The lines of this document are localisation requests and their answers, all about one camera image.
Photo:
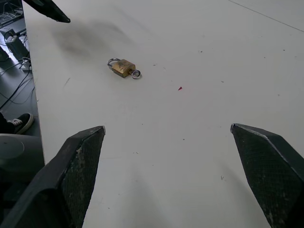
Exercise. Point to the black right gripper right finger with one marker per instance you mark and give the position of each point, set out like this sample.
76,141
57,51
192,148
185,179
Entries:
270,171

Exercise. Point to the person's leg in black trousers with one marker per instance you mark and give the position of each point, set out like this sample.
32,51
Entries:
5,125

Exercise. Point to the white power strip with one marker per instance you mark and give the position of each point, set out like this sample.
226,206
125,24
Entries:
25,64

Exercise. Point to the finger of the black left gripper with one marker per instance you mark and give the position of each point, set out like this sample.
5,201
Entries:
50,10

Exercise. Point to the brass padlock with steel shackle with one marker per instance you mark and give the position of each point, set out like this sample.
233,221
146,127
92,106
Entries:
122,67

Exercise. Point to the black sneaker with white sole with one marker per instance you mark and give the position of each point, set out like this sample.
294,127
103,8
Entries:
23,122

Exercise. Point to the grey box device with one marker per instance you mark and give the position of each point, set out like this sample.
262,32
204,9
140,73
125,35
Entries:
16,47

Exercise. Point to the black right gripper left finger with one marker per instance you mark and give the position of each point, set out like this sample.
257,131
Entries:
54,185

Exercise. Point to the grey rounded housing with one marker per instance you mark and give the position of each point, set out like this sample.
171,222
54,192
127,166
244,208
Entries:
21,152

